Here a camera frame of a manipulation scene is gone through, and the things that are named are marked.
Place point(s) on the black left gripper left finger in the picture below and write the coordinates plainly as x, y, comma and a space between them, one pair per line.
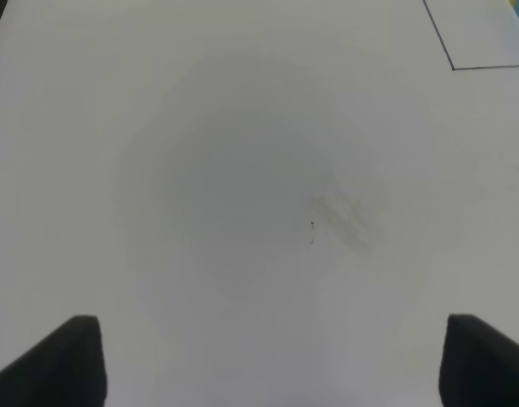
66, 368

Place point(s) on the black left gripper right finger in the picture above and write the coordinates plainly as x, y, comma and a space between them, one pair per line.
479, 366

